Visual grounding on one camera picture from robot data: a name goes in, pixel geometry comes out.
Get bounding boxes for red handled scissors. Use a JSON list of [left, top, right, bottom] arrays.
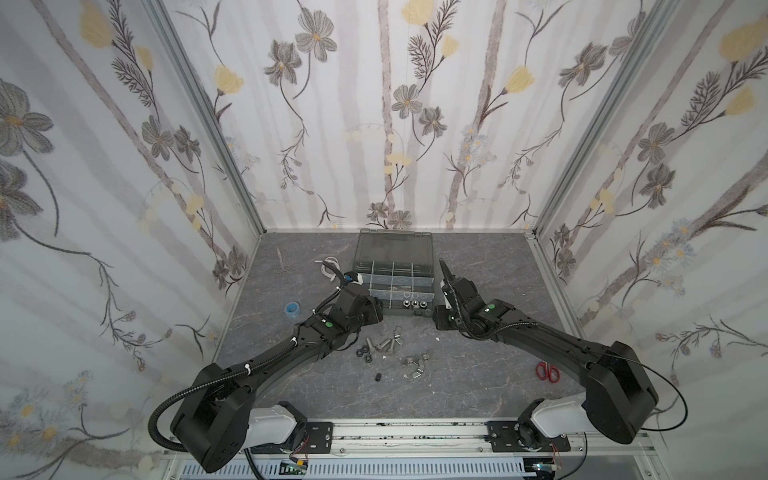
[[535, 361, 561, 384]]

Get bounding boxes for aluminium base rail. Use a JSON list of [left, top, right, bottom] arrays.
[[276, 418, 656, 460]]

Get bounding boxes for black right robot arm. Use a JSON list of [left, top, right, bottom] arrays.
[[433, 261, 659, 451]]

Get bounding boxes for green compartment organizer box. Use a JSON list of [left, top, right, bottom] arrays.
[[353, 229, 436, 316]]

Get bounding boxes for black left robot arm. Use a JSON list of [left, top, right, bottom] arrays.
[[147, 270, 383, 473]]

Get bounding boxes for pile of screws and nuts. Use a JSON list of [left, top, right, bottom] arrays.
[[355, 326, 435, 380]]

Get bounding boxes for white slotted cable duct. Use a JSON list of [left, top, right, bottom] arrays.
[[176, 458, 535, 480]]

